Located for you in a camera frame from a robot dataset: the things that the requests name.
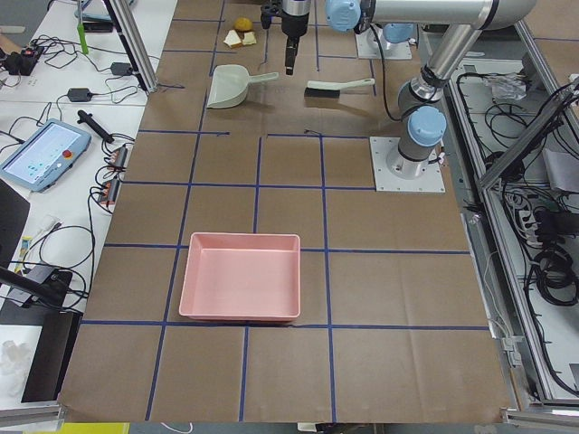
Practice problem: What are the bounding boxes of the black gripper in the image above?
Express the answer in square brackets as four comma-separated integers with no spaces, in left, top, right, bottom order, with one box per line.
[261,0,311,75]

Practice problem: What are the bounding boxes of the torn bread slice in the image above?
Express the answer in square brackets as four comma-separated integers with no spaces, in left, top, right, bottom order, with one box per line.
[242,31,257,46]

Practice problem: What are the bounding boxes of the yellow potato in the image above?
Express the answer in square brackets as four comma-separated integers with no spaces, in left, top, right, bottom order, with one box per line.
[233,16,253,33]

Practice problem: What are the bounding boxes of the white hand brush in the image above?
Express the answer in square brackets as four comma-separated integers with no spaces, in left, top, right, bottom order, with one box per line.
[304,78,375,98]

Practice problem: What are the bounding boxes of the white bread slice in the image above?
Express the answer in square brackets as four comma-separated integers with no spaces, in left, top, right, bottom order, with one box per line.
[223,29,243,49]

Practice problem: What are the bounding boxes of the pale green dustpan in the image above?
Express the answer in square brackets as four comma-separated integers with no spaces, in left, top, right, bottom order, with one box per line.
[206,64,280,109]

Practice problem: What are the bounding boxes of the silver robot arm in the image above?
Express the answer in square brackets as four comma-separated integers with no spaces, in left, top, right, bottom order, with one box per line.
[325,0,536,124]

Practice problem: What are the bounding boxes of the black power adapter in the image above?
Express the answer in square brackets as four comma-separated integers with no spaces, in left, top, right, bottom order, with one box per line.
[110,62,133,77]
[67,88,94,102]

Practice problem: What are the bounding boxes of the crumpled plastic wrap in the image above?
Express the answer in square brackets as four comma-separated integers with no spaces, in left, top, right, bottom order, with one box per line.
[483,74,527,100]

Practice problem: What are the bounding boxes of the pink plastic tray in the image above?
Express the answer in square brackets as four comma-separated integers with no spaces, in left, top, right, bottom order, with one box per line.
[178,232,301,322]

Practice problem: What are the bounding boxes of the blue teach pendant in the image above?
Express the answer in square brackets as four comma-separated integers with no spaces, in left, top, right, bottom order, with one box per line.
[1,118,91,192]

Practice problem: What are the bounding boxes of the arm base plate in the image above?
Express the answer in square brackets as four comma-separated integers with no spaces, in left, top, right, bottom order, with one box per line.
[369,137,446,194]
[356,30,413,61]

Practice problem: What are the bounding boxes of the aluminium frame post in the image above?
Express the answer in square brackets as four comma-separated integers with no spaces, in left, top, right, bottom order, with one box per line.
[104,0,158,94]

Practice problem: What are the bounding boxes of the green handled tool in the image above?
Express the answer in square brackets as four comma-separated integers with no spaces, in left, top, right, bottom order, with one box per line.
[77,0,89,55]

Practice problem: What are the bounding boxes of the black handle tool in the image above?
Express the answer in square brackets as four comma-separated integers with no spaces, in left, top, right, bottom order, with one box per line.
[77,109,114,144]

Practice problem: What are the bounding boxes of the coiled black cables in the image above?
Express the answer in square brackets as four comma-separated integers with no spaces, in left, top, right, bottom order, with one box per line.
[524,246,579,308]

